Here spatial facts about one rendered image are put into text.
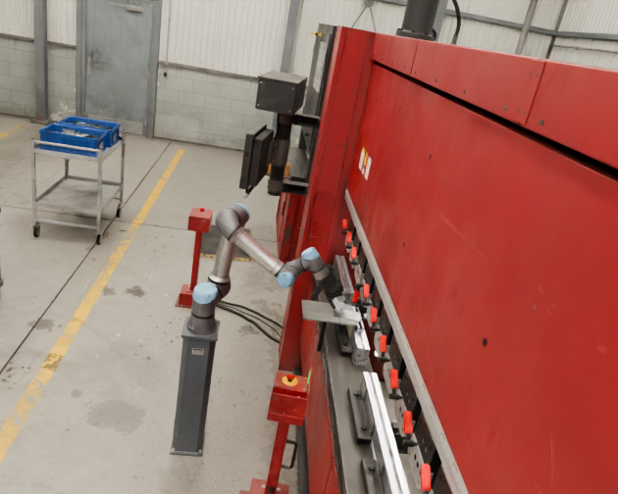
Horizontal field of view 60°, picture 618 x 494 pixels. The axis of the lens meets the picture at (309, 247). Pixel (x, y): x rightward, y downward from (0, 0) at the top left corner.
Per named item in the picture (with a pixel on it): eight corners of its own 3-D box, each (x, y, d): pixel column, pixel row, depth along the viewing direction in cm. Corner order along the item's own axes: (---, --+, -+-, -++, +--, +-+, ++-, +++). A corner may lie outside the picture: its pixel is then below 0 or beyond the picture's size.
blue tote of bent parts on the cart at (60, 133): (53, 141, 510) (53, 123, 503) (107, 149, 517) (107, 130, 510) (38, 150, 478) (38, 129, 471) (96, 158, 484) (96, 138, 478)
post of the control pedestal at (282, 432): (265, 489, 267) (282, 404, 247) (276, 491, 267) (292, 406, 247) (263, 498, 262) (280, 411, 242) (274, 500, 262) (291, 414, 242)
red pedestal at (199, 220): (179, 294, 452) (186, 202, 420) (208, 298, 455) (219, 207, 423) (174, 306, 434) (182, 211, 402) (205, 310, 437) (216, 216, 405)
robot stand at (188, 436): (169, 454, 293) (180, 335, 263) (174, 430, 309) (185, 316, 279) (202, 457, 295) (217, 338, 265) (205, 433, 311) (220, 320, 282)
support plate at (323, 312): (301, 301, 272) (301, 299, 271) (351, 307, 275) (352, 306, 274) (302, 320, 255) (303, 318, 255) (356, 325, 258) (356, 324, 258)
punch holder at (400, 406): (392, 408, 176) (404, 367, 170) (417, 410, 177) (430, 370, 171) (402, 440, 163) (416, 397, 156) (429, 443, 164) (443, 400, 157)
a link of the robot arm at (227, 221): (214, 210, 242) (297, 278, 242) (225, 203, 252) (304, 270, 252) (202, 227, 247) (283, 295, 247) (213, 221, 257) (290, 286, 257)
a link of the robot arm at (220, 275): (197, 300, 275) (220, 204, 253) (210, 288, 289) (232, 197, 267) (218, 309, 273) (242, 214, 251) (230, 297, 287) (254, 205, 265)
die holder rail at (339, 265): (332, 268, 344) (334, 254, 340) (341, 269, 345) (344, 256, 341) (340, 306, 298) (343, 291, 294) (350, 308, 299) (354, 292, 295)
